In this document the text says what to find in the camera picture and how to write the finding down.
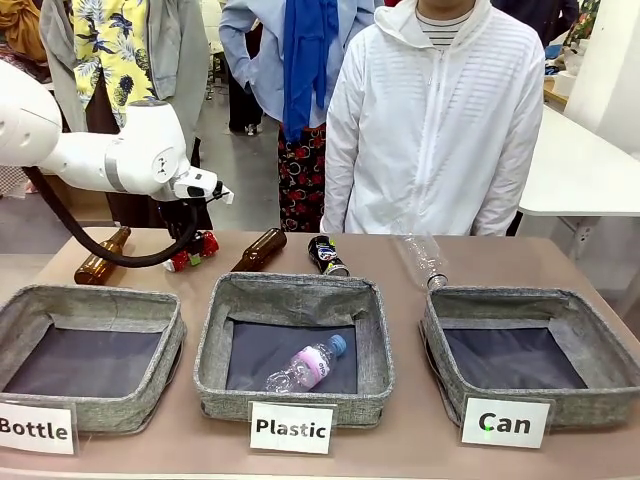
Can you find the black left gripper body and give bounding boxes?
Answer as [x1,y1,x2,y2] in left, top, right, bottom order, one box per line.
[158,198,214,241]

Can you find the crushed red can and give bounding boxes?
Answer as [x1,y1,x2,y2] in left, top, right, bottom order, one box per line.
[163,230,222,274]

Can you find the brown glass bottle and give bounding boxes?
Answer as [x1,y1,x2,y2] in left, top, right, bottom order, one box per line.
[230,227,289,274]
[73,225,133,286]

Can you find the black drink can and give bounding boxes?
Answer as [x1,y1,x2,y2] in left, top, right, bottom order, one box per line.
[307,234,351,278]

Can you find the large clear plastic bottle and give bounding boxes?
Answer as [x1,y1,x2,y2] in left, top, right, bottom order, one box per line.
[393,231,449,292]

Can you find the grey fabric basket plastic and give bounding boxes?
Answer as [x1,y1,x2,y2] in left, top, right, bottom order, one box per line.
[193,271,397,430]

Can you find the grey fabric basket bottle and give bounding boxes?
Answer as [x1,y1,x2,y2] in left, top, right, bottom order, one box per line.
[0,283,188,434]

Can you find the grey fabric basket can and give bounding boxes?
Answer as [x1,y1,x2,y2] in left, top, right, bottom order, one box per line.
[419,285,640,431]

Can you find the white Can label sign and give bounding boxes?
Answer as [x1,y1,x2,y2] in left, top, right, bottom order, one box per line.
[459,393,557,450]

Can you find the wooden shelf box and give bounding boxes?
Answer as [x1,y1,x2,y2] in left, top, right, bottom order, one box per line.
[41,169,115,223]

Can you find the small pink-label plastic bottle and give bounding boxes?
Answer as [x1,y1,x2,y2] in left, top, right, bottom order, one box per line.
[263,333,349,394]

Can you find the checkered cloth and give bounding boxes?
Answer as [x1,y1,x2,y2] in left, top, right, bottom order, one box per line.
[0,163,29,199]

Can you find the person in yellow floral shirt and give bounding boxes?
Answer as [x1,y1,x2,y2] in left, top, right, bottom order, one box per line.
[38,0,212,231]

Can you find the person with blue scarf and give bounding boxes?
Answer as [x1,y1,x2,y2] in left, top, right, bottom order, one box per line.
[218,0,377,234]

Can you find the white Plastic label sign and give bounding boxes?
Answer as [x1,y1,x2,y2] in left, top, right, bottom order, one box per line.
[248,399,337,456]

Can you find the white Bottle label sign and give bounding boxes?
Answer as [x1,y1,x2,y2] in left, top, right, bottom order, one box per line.
[0,399,79,456]

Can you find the orange cloth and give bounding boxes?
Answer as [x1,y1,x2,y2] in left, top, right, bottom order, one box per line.
[0,0,49,64]

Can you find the person in white hoodie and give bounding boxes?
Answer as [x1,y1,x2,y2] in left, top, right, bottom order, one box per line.
[319,0,547,238]

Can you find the white side table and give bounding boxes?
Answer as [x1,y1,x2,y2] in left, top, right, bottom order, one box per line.
[517,103,640,261]

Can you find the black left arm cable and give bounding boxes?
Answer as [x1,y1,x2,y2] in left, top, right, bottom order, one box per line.
[21,166,202,269]

